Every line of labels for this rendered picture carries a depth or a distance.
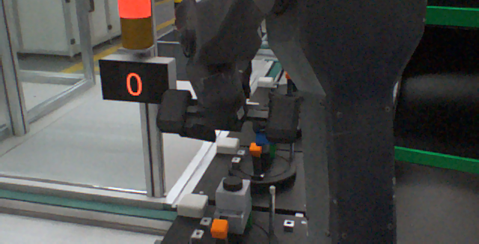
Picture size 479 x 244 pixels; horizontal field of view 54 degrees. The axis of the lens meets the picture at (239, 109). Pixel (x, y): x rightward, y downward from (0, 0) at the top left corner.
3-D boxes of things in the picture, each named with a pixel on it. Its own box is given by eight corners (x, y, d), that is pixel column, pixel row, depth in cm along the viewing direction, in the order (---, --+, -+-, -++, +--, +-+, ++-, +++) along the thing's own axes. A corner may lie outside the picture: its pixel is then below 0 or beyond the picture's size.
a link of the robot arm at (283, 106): (293, 115, 54) (298, 69, 56) (138, 105, 57) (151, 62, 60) (296, 145, 61) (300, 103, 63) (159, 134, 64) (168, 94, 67)
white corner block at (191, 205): (201, 227, 83) (200, 208, 82) (177, 224, 84) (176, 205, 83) (209, 213, 87) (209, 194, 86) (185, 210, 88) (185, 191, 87)
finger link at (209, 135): (203, 138, 64) (210, 99, 66) (177, 136, 64) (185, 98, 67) (212, 158, 70) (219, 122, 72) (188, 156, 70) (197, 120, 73)
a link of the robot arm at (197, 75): (242, 82, 48) (222, 16, 53) (188, 97, 48) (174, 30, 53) (250, 114, 54) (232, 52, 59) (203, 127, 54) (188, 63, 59)
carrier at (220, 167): (316, 222, 85) (319, 160, 80) (188, 206, 90) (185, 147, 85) (324, 162, 106) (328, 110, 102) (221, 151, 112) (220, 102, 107)
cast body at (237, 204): (242, 235, 69) (242, 193, 66) (213, 231, 70) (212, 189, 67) (253, 204, 76) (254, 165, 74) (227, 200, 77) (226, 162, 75)
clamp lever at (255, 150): (261, 177, 90) (260, 150, 85) (251, 176, 91) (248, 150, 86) (265, 163, 93) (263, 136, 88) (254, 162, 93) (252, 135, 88)
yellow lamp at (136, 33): (145, 50, 76) (143, 19, 74) (117, 48, 77) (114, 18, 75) (157, 43, 80) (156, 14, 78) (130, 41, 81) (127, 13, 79)
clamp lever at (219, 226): (229, 263, 67) (224, 231, 62) (215, 261, 68) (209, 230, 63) (235, 242, 70) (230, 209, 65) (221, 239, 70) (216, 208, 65)
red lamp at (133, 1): (143, 19, 74) (141, -14, 72) (114, 17, 75) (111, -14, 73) (156, 13, 78) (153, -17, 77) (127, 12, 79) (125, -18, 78)
